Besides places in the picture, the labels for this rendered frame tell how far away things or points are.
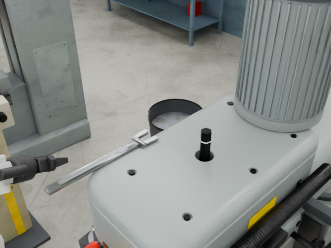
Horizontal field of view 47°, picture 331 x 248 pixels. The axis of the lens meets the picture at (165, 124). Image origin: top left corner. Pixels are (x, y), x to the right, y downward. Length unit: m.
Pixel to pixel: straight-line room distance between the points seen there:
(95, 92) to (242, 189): 4.07
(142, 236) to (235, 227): 0.18
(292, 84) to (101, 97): 3.90
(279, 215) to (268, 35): 0.34
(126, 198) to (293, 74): 0.39
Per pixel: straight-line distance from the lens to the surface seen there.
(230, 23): 6.21
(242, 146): 0.78
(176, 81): 4.81
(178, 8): 6.61
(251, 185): 0.71
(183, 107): 3.31
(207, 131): 0.71
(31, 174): 1.33
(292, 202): 0.81
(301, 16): 0.73
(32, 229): 3.17
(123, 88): 4.71
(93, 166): 0.73
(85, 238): 1.54
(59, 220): 3.21
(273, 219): 0.77
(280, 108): 0.81
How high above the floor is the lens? 2.38
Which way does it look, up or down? 36 degrees down
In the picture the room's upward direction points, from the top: straight up
